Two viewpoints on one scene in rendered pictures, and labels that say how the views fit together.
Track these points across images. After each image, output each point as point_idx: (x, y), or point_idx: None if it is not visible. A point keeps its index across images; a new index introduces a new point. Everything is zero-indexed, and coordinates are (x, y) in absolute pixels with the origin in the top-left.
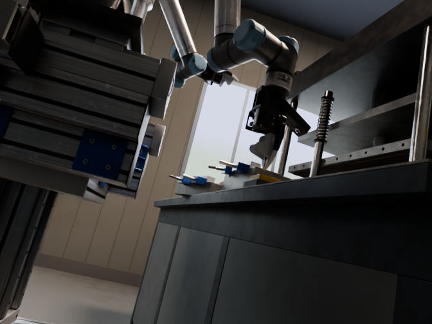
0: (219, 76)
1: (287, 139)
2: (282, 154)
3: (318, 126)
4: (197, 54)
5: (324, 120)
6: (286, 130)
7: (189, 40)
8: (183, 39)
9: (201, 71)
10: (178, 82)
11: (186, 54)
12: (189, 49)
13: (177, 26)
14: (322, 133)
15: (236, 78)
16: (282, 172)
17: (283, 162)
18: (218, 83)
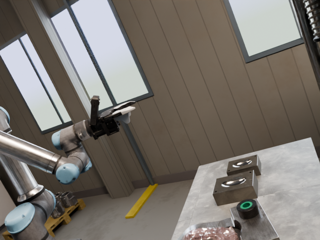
0: (112, 124)
1: (300, 13)
2: (305, 38)
3: (308, 17)
4: (56, 172)
5: (312, 4)
6: (292, 1)
7: (41, 162)
8: (36, 166)
9: (74, 180)
10: (81, 173)
11: (52, 174)
12: (48, 170)
13: (22, 161)
14: (319, 27)
15: (129, 110)
16: (317, 62)
17: (312, 48)
18: (117, 132)
